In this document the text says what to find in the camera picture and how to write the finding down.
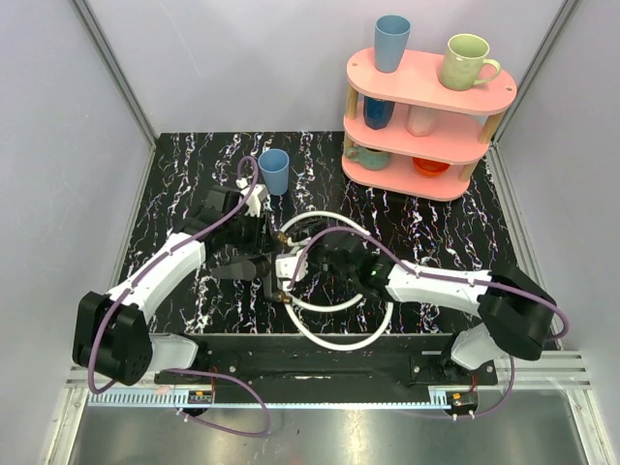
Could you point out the dark blue cup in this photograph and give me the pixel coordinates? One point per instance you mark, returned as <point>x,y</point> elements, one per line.
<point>377,113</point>

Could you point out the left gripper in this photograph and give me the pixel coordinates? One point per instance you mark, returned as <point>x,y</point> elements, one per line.
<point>264,230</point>

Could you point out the pink three-tier shelf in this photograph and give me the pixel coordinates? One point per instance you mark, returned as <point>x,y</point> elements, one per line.
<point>407,133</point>

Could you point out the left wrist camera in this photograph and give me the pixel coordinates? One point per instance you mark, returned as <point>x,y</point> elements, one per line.
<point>253,207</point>

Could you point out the blue cup on mat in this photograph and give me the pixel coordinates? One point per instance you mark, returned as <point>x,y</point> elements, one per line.
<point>274,166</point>

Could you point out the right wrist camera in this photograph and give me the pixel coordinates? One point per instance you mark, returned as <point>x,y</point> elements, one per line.
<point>285,265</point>

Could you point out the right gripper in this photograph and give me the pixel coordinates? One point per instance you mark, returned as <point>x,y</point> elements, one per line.
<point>312,251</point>

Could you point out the black marble mat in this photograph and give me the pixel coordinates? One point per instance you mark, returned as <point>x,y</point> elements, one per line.
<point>470,233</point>

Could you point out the blue cup on shelf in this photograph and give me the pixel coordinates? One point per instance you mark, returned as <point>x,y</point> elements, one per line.
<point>391,37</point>

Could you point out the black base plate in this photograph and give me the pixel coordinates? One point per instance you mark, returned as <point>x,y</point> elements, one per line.
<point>284,366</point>

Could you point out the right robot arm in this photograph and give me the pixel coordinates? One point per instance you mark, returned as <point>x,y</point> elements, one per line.
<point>515,313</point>

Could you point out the black spray gun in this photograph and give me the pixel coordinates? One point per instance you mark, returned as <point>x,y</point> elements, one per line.
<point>256,259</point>

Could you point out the teal ceramic mug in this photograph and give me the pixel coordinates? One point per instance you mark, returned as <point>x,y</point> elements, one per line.
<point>369,159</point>

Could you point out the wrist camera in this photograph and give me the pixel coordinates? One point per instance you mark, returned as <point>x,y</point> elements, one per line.
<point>253,207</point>
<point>285,265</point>

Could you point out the pink faceted cup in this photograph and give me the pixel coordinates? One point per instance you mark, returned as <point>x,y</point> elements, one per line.
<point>421,121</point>

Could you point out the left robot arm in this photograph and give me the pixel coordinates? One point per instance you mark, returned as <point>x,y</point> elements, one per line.
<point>112,336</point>

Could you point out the orange bowl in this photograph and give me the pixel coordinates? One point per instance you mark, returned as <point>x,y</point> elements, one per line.
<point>429,168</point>

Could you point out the green mug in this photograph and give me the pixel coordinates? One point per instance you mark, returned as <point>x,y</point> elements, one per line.
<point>466,63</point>

